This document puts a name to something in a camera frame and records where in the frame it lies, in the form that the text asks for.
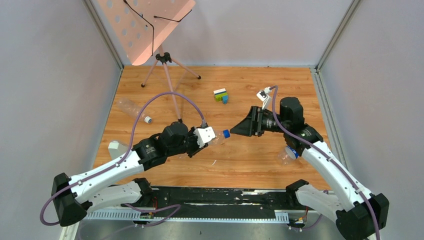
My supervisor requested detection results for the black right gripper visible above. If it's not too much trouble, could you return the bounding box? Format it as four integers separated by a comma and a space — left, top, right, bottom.
229, 105, 289, 137

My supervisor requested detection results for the clear Pepsi bottle blue label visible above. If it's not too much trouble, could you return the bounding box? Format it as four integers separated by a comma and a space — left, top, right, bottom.
177, 130, 226, 160

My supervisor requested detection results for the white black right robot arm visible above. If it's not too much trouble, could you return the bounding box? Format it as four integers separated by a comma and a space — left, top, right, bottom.
230, 97, 389, 240

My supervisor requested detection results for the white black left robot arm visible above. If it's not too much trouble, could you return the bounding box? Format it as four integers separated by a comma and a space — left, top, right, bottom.
51, 122, 216, 227

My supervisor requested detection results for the clear bottle blue cap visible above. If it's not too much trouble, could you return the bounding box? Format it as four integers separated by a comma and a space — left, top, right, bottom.
277, 146, 300, 165

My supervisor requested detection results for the clear bottle white cap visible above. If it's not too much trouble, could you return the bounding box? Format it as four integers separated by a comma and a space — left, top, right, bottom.
116, 97, 153, 124

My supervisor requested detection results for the coloured toy brick stack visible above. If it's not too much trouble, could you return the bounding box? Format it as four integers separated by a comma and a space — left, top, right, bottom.
213, 88, 229, 105

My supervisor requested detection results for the white carton with cap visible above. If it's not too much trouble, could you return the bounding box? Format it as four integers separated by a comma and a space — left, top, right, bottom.
108, 140, 129, 160

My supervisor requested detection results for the pink music stand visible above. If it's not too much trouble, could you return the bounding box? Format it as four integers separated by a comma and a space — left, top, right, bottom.
96, 0, 202, 125

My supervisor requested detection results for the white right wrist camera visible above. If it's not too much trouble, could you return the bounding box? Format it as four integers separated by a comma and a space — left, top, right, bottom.
256, 86, 273, 110

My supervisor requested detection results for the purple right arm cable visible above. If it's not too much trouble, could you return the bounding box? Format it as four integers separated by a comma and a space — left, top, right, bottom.
269, 85, 382, 240

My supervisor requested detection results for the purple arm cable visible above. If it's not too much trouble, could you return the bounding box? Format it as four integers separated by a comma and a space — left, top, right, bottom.
39, 91, 209, 227
269, 85, 382, 240

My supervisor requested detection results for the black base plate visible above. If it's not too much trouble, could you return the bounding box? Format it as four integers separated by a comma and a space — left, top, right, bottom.
132, 186, 307, 219

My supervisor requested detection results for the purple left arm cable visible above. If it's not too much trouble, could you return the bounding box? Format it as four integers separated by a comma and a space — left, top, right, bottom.
39, 91, 209, 227

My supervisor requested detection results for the white slotted cable duct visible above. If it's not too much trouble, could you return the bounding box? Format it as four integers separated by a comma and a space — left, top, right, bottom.
81, 208, 290, 224

